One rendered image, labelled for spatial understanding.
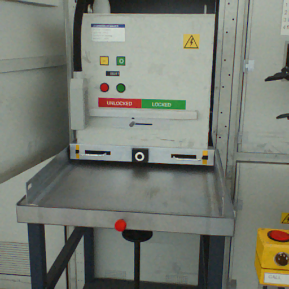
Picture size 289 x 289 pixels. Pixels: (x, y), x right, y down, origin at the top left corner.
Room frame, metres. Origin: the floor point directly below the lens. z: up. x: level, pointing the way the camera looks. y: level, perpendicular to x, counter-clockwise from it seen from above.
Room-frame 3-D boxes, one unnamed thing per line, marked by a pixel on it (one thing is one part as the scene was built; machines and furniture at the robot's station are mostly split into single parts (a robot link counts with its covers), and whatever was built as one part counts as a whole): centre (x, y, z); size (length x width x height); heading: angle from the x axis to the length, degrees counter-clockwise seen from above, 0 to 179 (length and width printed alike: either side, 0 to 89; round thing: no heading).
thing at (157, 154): (1.42, 0.01, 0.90); 0.54 x 0.05 x 0.06; 84
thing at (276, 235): (0.78, -0.30, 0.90); 0.04 x 0.04 x 0.02
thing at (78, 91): (1.36, 0.23, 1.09); 0.08 x 0.05 x 0.17; 174
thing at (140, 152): (1.38, 0.01, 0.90); 0.06 x 0.03 x 0.05; 84
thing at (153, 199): (1.35, 0.02, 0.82); 0.68 x 0.62 x 0.06; 174
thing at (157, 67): (1.40, 0.01, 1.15); 0.48 x 0.01 x 0.48; 84
